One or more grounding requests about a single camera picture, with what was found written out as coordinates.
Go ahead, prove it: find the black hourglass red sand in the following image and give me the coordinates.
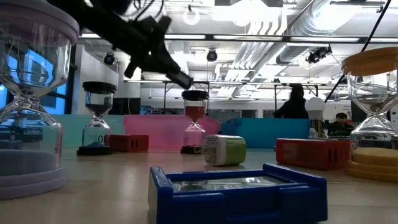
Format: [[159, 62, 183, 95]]
[[180, 90, 210, 155]]

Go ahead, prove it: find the teal plastic bin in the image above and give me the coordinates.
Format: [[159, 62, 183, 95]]
[[221, 117, 312, 149]]

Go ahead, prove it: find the pink translucent plastic bin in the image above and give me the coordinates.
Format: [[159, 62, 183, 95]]
[[123, 114, 221, 149]]

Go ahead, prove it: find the white ring ceiling light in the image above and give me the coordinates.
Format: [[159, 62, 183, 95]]
[[182, 8, 201, 26]]

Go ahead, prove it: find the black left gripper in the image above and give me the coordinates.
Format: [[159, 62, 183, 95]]
[[123, 14, 195, 90]]

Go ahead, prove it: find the yellow capped hourglass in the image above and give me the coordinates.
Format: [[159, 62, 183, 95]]
[[340, 46, 398, 183]]

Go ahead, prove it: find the black hanging cable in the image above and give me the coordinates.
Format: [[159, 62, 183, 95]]
[[325, 0, 392, 103]]

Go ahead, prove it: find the black computer monitor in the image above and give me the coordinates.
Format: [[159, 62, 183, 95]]
[[351, 101, 368, 124]]

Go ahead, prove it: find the linear ceiling light rail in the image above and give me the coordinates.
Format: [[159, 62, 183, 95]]
[[79, 32, 398, 44]]

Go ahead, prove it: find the black hourglass blue sand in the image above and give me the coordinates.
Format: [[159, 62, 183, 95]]
[[76, 81, 118, 156]]

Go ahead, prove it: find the red charger box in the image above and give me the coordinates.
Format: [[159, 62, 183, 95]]
[[275, 138, 352, 172], [107, 134, 150, 153]]

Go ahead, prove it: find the green translucent plastic bin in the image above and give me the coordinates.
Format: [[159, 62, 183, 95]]
[[52, 114, 126, 147]]

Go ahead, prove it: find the silver ventilation duct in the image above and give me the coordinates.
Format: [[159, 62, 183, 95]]
[[275, 0, 386, 65]]

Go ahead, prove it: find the white light bulb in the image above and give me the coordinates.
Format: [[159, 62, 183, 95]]
[[304, 96, 326, 121]]

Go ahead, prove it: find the black background rig frame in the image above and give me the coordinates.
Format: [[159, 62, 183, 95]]
[[123, 79, 324, 119]]

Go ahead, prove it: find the purple capped hourglass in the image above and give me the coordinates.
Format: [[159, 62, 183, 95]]
[[0, 0, 80, 201]]

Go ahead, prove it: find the blue rectangular tile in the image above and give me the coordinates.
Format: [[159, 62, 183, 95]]
[[147, 163, 328, 224]]

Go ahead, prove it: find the black ceiling spotlight cluster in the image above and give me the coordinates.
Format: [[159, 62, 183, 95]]
[[305, 45, 333, 65]]

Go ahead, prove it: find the person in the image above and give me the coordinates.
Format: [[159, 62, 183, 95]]
[[326, 112, 355, 136], [273, 83, 309, 119]]

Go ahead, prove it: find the white and green plug adapter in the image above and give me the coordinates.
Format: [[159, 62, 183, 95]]
[[201, 134, 247, 167]]

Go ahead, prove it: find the brass lamp socket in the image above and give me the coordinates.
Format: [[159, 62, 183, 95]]
[[312, 119, 323, 138]]

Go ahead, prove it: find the black cabinet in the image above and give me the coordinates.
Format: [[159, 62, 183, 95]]
[[108, 97, 141, 116]]

